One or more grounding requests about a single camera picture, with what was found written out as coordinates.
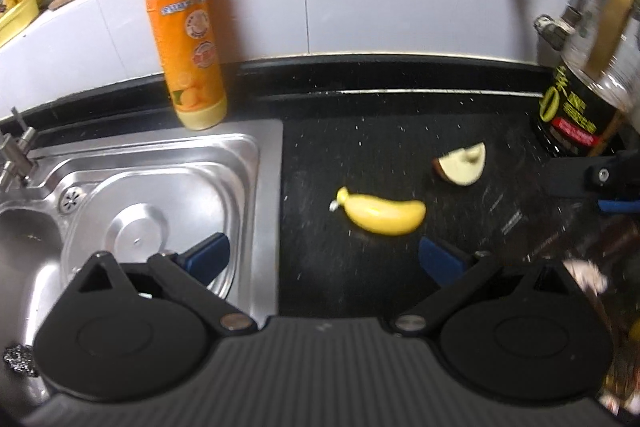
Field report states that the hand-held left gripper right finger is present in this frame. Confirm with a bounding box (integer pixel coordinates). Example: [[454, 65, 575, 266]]
[[394, 237, 584, 338]]

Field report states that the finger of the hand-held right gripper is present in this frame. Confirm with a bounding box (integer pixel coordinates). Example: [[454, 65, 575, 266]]
[[547, 149, 640, 214]]

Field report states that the yellow banana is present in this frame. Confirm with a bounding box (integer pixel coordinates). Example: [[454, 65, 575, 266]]
[[329, 186, 427, 237]]

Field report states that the white crumpled paper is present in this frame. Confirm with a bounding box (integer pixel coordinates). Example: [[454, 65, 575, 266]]
[[561, 258, 609, 294]]

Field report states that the black label oil bottle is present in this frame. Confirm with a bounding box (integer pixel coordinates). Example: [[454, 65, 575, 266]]
[[536, 0, 640, 158]]

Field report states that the metal pipe fitting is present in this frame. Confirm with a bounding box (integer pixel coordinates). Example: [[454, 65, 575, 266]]
[[533, 13, 569, 51]]

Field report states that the slim steel faucet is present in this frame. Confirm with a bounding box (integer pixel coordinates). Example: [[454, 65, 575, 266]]
[[0, 106, 40, 188]]

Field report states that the orange dish soap bottle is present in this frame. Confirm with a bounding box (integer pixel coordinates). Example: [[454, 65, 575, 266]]
[[134, 0, 229, 132]]

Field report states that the steel wool scourer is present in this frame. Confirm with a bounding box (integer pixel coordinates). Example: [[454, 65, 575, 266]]
[[1, 343, 41, 379]]

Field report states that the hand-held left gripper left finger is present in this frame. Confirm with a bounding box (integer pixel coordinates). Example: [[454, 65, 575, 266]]
[[67, 232, 257, 339]]

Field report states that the stainless steel sink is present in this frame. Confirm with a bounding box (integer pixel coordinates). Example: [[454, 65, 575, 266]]
[[0, 119, 284, 413]]

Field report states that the apple slice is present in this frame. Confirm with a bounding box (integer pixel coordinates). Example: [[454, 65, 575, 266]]
[[432, 141, 487, 186]]

